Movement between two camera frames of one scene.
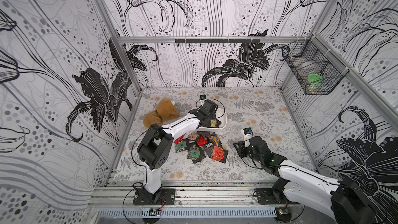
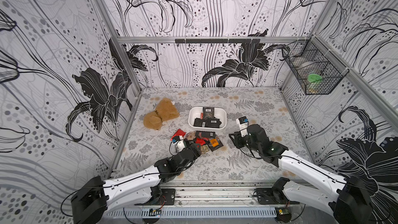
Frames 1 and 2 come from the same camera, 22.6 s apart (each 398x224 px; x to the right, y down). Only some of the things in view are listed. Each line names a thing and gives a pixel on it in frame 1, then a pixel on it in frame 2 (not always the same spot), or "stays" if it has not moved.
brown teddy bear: (166, 110) stays
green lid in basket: (312, 78) stays
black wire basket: (317, 70) stays
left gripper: (212, 115) -> (197, 153)
